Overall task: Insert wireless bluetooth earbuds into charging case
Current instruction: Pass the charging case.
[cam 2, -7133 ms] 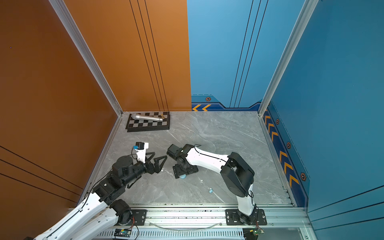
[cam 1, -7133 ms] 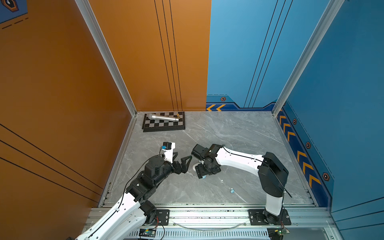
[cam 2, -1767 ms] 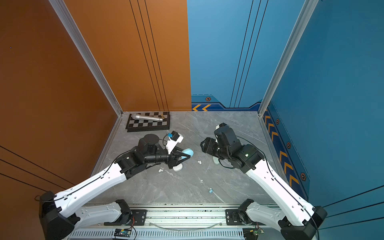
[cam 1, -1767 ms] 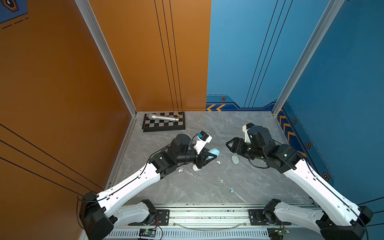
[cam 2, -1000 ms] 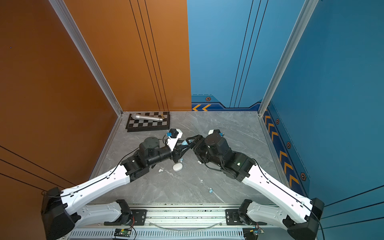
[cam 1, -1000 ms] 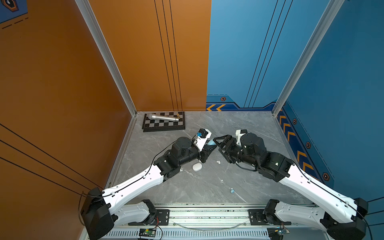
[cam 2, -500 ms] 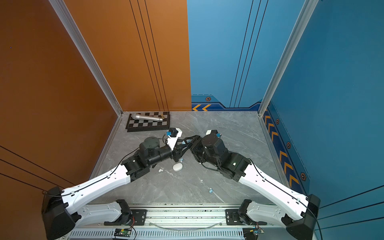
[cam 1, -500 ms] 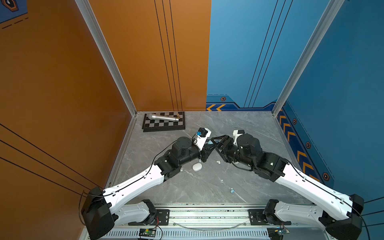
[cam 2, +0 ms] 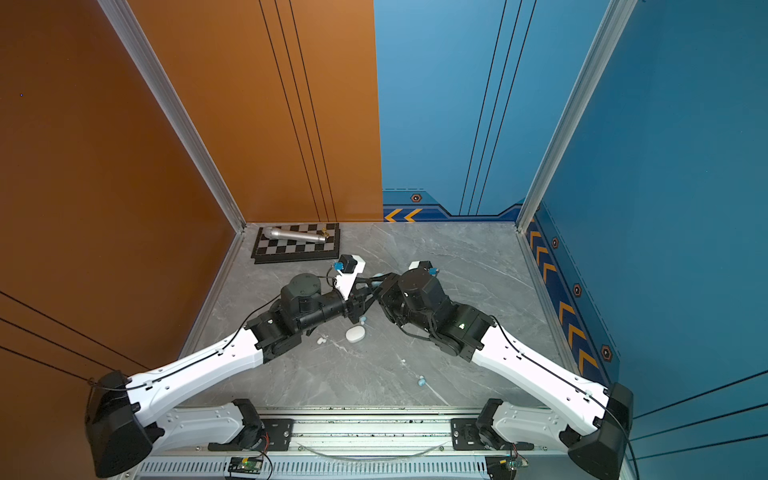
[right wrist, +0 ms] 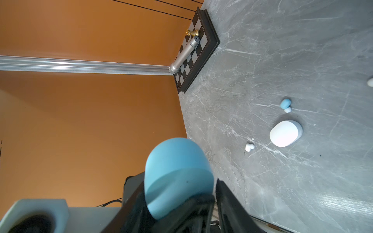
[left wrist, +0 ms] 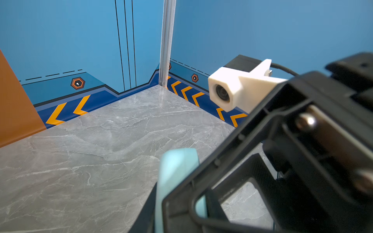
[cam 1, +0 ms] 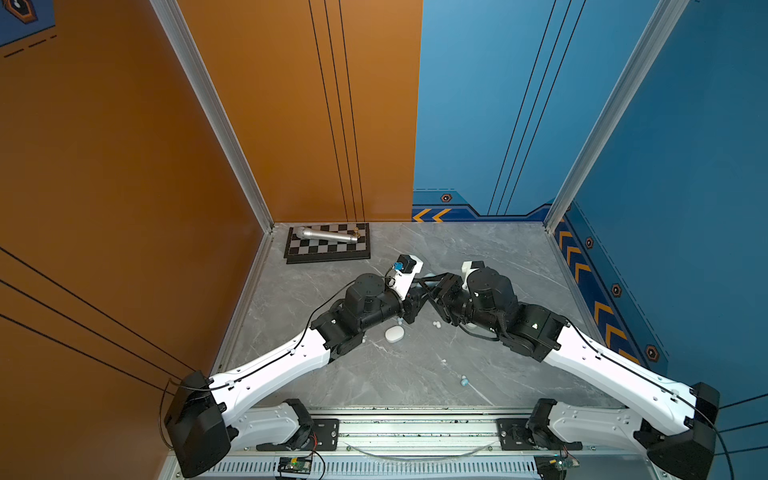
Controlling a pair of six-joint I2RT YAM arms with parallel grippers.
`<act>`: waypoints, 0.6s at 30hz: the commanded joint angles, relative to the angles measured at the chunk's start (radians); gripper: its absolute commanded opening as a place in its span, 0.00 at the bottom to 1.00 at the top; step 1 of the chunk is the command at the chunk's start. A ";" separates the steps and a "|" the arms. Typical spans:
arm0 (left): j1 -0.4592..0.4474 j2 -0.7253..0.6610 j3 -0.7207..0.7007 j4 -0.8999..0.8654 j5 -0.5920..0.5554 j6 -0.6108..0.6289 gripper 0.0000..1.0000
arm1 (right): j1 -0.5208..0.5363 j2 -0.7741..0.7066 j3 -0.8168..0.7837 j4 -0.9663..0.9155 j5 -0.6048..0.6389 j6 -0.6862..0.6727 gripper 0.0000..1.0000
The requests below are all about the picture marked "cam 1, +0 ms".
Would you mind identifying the right aluminium corner post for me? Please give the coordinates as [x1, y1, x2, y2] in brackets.
[543, 0, 689, 234]

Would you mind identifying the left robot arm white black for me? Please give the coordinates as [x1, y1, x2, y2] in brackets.
[163, 274, 442, 478]

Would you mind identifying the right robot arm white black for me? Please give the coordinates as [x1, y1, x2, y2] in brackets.
[421, 262, 720, 479]

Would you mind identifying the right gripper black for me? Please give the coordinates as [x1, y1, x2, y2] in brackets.
[417, 272, 506, 338]

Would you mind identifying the left aluminium corner post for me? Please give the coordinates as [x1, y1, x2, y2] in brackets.
[150, 0, 274, 234]

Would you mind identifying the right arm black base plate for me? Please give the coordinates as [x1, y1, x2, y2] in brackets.
[496, 418, 583, 451]

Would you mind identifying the white earbud charging case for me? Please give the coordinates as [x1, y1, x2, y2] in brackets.
[385, 325, 405, 344]

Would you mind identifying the silver microphone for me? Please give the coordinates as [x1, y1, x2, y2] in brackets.
[295, 227, 359, 244]

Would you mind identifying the aluminium corner post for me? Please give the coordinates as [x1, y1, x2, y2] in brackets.
[150, 0, 274, 234]
[543, 0, 689, 234]

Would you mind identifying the left green circuit board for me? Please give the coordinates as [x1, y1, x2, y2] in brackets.
[276, 456, 314, 479]

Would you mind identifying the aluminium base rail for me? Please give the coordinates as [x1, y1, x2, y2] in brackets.
[202, 408, 670, 479]

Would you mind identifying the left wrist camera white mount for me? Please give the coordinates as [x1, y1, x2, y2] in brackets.
[387, 254, 423, 300]

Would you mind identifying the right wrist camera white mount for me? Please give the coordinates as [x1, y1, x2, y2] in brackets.
[461, 260, 485, 285]

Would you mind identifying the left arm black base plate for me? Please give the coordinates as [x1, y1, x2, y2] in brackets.
[256, 418, 340, 452]

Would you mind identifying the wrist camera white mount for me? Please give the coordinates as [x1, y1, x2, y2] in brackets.
[461, 260, 485, 285]
[387, 254, 423, 300]

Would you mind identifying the black white chessboard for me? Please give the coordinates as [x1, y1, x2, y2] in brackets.
[283, 223, 372, 264]

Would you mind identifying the right green circuit board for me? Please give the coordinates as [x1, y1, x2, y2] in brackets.
[534, 456, 580, 480]

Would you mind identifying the green circuit board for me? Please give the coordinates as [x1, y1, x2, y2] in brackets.
[534, 456, 580, 480]
[276, 456, 314, 479]

